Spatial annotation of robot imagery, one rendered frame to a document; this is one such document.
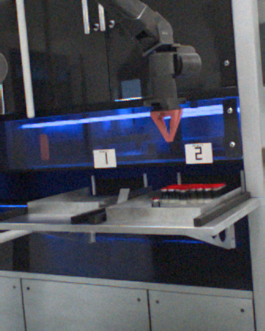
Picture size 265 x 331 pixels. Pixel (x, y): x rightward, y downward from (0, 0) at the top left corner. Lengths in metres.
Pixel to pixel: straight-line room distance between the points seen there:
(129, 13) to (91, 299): 1.07
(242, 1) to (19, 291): 1.33
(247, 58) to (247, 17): 0.11
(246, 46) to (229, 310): 0.79
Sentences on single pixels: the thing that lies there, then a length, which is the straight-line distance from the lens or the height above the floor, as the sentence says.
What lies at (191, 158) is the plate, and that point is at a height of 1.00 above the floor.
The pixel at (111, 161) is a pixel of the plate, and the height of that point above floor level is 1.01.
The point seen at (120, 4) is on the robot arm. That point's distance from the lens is 1.18.
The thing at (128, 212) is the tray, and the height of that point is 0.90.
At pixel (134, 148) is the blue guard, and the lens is 1.65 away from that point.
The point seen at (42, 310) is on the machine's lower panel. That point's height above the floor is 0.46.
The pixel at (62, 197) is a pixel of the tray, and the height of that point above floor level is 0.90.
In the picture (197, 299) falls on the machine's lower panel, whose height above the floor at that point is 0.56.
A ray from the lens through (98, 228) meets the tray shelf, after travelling 1.28.
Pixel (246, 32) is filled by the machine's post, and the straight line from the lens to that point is 1.52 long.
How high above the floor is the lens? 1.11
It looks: 3 degrees down
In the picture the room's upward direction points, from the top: 5 degrees counter-clockwise
